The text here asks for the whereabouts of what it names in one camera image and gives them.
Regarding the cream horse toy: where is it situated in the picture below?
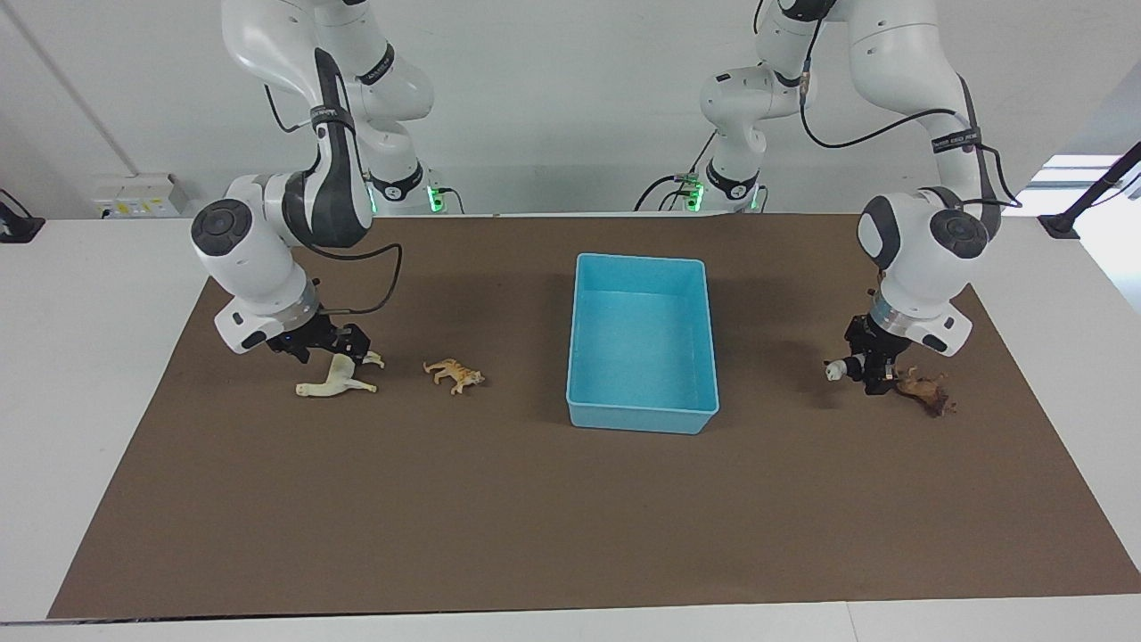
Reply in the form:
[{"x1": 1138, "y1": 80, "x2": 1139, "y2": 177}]
[{"x1": 295, "y1": 353, "x2": 386, "y2": 399}]

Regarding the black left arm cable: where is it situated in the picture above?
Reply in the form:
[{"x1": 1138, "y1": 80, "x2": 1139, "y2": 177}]
[{"x1": 753, "y1": 0, "x2": 1023, "y2": 210}]

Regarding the black camera stand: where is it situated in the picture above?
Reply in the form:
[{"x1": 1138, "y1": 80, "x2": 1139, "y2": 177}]
[{"x1": 1038, "y1": 141, "x2": 1141, "y2": 240}]

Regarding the black left base cable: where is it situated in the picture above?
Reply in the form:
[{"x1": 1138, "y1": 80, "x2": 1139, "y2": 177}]
[{"x1": 635, "y1": 132, "x2": 719, "y2": 213}]

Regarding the light blue storage box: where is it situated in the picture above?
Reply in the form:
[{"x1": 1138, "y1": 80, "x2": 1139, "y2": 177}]
[{"x1": 566, "y1": 252, "x2": 721, "y2": 436}]

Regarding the black table clamp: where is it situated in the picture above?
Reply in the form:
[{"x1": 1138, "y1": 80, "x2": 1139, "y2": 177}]
[{"x1": 0, "y1": 190, "x2": 45, "y2": 243}]

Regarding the brown table mat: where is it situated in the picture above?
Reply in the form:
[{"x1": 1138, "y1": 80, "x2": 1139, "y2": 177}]
[{"x1": 46, "y1": 212, "x2": 1141, "y2": 620}]

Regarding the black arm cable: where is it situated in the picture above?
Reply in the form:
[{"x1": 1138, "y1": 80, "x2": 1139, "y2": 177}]
[
  {"x1": 753, "y1": 0, "x2": 1023, "y2": 210},
  {"x1": 263, "y1": 80, "x2": 404, "y2": 315}
]

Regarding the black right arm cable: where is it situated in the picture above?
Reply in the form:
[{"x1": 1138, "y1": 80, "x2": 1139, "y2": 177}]
[{"x1": 263, "y1": 80, "x2": 404, "y2": 315}]

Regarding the orange striped tiger toy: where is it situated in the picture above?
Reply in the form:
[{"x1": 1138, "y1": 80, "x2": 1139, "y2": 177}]
[{"x1": 423, "y1": 358, "x2": 487, "y2": 396}]

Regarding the brown lion toy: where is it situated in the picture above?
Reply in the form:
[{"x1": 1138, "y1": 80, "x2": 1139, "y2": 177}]
[{"x1": 894, "y1": 366, "x2": 959, "y2": 418}]

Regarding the white wall socket box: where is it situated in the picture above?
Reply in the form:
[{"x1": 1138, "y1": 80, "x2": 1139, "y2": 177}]
[{"x1": 94, "y1": 173, "x2": 193, "y2": 220}]

